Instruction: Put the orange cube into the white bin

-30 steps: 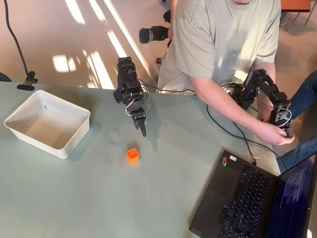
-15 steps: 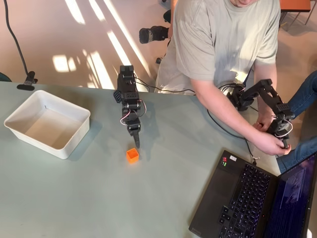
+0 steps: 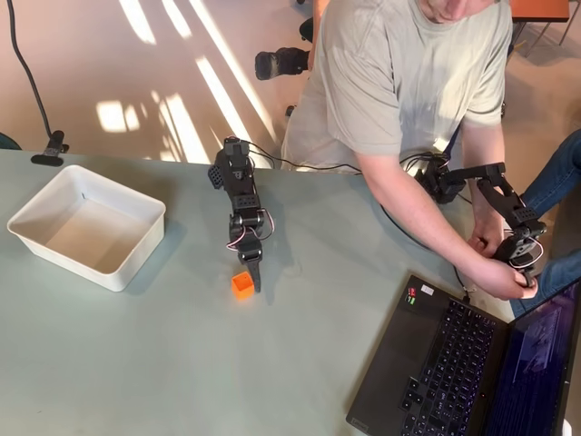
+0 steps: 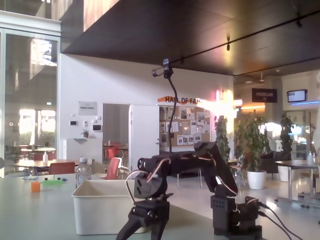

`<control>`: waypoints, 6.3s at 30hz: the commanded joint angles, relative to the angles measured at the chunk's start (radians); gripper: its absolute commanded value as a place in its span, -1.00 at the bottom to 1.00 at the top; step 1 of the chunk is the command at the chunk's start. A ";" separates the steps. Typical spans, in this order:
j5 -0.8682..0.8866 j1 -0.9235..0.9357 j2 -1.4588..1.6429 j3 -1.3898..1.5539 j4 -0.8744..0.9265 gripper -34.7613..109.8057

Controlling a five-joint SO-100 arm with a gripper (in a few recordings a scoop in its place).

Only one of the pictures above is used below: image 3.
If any person's left hand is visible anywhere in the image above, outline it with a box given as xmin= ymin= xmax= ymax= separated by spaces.
xmin=468 ymin=222 xmax=506 ymax=260

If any person in blue jeans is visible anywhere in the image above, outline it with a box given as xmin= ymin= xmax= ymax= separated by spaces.
xmin=511 ymin=130 xmax=581 ymax=319

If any person's right forearm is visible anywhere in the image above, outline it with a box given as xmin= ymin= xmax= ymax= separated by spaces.
xmin=353 ymin=144 xmax=489 ymax=282

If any person in beige t-shirt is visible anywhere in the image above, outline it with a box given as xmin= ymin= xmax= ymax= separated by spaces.
xmin=281 ymin=0 xmax=514 ymax=176

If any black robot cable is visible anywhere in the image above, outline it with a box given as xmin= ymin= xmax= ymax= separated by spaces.
xmin=244 ymin=139 xmax=364 ymax=176

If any dark grey laptop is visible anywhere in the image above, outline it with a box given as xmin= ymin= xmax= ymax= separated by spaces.
xmin=345 ymin=272 xmax=581 ymax=436

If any black laptop cable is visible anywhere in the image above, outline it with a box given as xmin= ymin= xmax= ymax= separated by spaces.
xmin=379 ymin=203 xmax=478 ymax=297

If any person's right hand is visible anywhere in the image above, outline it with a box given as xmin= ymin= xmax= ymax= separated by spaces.
xmin=462 ymin=256 xmax=539 ymax=301

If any orange cube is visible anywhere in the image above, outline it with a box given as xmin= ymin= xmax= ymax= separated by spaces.
xmin=231 ymin=270 xmax=255 ymax=303

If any white plastic bin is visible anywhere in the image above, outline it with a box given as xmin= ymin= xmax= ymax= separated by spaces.
xmin=6 ymin=163 xmax=167 ymax=292

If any black shoe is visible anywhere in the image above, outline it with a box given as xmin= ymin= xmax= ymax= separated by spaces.
xmin=253 ymin=46 xmax=313 ymax=82

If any person's left forearm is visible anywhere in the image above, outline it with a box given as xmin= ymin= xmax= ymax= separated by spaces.
xmin=458 ymin=120 xmax=506 ymax=237

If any black leader robot arm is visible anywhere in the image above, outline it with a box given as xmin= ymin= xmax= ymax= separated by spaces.
xmin=413 ymin=154 xmax=548 ymax=242

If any black gooseneck clamp mount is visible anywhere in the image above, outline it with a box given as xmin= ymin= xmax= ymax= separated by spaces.
xmin=5 ymin=0 xmax=71 ymax=167

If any orange table with metal legs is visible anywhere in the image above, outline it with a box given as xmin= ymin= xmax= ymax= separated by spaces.
xmin=510 ymin=0 xmax=581 ymax=58

